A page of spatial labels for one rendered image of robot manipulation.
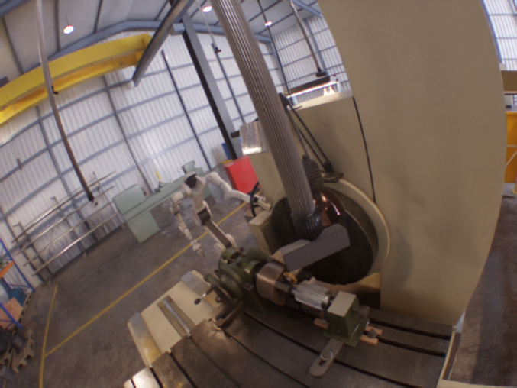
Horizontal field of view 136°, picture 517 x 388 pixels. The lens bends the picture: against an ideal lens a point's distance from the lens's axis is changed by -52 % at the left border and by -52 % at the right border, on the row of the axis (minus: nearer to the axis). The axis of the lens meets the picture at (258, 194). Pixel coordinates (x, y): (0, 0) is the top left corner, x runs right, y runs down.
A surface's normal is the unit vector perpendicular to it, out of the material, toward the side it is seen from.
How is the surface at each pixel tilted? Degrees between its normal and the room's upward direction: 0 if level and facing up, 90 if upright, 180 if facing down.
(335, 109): 90
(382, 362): 0
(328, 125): 90
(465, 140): 90
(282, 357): 0
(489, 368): 0
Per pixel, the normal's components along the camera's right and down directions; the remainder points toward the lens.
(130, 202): 0.68, 0.03
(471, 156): -0.65, 0.50
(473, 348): -0.35, -0.87
